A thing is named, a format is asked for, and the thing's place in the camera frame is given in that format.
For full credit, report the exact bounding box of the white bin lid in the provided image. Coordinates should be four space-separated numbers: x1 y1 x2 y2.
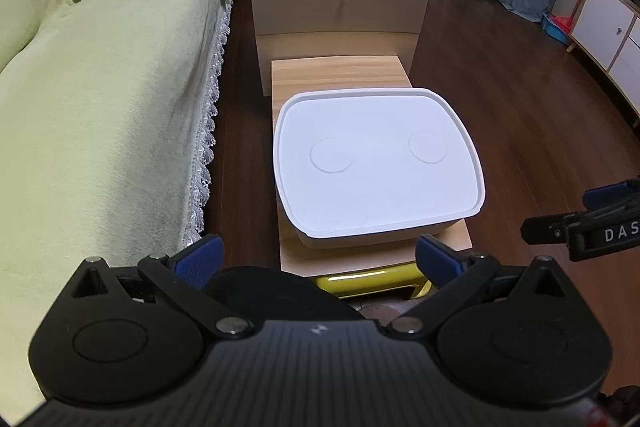
272 88 487 239

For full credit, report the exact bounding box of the white storage bin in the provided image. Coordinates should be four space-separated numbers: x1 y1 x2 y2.
290 207 471 252

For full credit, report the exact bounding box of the green sofa cover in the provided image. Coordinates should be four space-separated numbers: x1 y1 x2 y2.
0 0 251 413

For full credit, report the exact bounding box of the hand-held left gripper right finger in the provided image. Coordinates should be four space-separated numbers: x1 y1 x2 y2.
390 234 576 340

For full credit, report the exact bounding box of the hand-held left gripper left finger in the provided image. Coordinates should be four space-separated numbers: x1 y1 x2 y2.
65 234 256 340

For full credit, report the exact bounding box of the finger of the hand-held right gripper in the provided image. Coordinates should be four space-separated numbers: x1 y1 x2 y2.
582 177 640 212
521 213 571 244

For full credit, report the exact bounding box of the white TV cabinet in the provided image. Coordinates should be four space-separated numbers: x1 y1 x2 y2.
567 0 640 130

